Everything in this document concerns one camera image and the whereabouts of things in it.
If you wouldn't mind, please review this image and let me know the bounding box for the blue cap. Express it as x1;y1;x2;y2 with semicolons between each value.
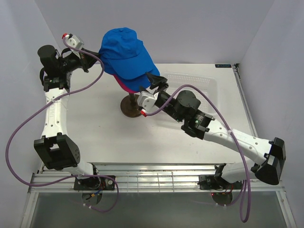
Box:
104;62;150;93
99;27;159;80

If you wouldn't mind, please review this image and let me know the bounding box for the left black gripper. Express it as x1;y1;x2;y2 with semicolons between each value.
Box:
58;47;102;73

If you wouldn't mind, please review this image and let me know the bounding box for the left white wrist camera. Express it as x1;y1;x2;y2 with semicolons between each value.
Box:
62;33;84;49

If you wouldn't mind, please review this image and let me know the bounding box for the white plastic basket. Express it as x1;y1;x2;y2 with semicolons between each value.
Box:
161;72;218;118

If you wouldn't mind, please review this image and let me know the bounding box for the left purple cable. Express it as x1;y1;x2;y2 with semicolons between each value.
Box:
6;39;119;213

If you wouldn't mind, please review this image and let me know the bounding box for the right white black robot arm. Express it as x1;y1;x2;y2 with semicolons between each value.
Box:
138;72;286;189

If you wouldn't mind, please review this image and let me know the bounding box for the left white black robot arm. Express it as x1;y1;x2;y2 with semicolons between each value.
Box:
34;45;101;190

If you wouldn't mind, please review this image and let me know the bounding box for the brown round wooden stand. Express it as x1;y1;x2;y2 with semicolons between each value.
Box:
120;93;141;118

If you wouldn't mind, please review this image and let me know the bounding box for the aluminium rail frame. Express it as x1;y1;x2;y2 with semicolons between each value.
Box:
28;64;285;193

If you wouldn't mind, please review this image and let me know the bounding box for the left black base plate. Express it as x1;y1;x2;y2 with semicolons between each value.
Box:
73;177;115;191

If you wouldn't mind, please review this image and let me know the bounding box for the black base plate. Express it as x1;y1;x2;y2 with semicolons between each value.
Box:
198;163;243;190
73;177;115;191

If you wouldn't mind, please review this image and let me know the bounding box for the pink cap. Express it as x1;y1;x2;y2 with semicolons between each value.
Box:
113;75;135;94

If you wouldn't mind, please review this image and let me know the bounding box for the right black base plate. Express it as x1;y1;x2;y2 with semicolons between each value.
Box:
198;163;243;190

